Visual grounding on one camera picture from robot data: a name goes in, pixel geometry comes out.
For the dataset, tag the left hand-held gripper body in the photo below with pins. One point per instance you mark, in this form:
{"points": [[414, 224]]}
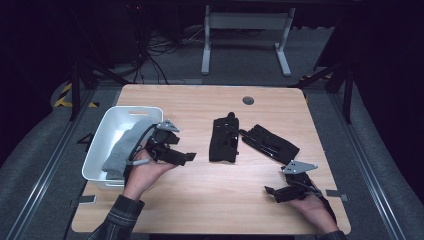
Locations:
{"points": [[160, 146]]}

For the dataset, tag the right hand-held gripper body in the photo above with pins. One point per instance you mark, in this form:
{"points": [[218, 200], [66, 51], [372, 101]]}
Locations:
{"points": [[298, 186]]}

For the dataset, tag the white plastic bin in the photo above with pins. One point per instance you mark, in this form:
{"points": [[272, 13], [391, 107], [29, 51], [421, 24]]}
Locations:
{"points": [[106, 133]]}

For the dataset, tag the person's left hand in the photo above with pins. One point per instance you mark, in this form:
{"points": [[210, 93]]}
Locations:
{"points": [[146, 175]]}

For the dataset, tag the grey tape strip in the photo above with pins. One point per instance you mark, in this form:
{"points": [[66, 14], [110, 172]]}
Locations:
{"points": [[335, 193]]}

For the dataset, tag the round grey table grommet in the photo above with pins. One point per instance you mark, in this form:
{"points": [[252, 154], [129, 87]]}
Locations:
{"points": [[248, 100]]}

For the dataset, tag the black metal stand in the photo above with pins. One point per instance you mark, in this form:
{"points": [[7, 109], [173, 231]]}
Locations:
{"points": [[348, 93], [75, 93]]}

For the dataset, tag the yellow black hazard tape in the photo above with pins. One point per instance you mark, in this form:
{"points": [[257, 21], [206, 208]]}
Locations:
{"points": [[63, 96]]}

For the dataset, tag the aluminium floor rail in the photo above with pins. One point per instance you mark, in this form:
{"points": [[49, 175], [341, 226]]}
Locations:
{"points": [[366, 166], [50, 173]]}

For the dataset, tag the white metal desk frame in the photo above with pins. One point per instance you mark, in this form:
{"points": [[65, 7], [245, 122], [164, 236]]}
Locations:
{"points": [[246, 20]]}

